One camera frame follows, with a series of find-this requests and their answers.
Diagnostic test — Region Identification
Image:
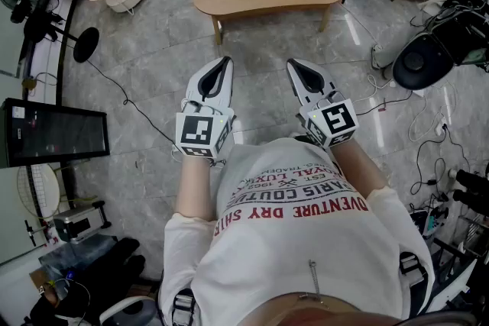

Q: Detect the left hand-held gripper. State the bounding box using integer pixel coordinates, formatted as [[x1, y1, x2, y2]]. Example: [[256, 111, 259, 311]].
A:
[[174, 56, 235, 160]]

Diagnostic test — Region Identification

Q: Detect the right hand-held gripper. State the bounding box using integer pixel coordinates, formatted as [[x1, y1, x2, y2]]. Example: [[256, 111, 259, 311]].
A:
[[287, 58, 361, 150]]

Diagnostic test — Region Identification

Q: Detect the person's left forearm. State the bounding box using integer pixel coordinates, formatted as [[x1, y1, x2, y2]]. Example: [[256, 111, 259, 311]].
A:
[[174, 155, 217, 222]]

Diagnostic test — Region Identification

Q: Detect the person's right forearm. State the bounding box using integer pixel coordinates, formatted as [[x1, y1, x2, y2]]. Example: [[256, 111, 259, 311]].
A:
[[328, 139, 391, 200]]

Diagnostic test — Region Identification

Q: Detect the black round office chair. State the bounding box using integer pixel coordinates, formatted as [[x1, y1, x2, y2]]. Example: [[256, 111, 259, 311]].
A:
[[391, 32, 455, 92]]

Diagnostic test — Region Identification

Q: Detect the white power strip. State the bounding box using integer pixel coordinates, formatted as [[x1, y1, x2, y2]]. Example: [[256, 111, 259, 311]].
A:
[[433, 117, 449, 137]]

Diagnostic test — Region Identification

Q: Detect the white printed t-shirt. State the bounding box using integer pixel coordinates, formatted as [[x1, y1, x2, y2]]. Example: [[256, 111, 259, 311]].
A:
[[160, 137, 436, 326]]

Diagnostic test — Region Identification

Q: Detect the black flat monitor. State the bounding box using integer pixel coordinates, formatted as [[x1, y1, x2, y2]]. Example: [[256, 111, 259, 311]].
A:
[[0, 98, 111, 169]]

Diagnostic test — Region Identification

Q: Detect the silver metal case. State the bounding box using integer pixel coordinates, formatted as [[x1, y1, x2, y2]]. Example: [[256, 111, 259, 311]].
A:
[[52, 201, 112, 244]]

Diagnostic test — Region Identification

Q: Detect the badminton racket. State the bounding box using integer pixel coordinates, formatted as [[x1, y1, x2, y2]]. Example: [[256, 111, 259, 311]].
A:
[[15, 163, 99, 221]]

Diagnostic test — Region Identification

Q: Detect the black bag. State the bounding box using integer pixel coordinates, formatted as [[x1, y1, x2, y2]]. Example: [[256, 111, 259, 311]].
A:
[[72, 237, 147, 312]]

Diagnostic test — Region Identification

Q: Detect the long black floor cable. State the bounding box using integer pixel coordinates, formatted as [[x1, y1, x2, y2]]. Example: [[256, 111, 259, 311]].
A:
[[86, 59, 180, 144]]

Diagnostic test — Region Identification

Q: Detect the silver chain necklace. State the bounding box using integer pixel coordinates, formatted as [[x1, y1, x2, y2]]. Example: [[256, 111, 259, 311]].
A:
[[307, 259, 329, 308]]

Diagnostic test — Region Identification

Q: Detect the grey harness strap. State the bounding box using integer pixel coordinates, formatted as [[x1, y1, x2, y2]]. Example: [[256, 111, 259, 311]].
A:
[[171, 288, 198, 326], [399, 251, 429, 287]]

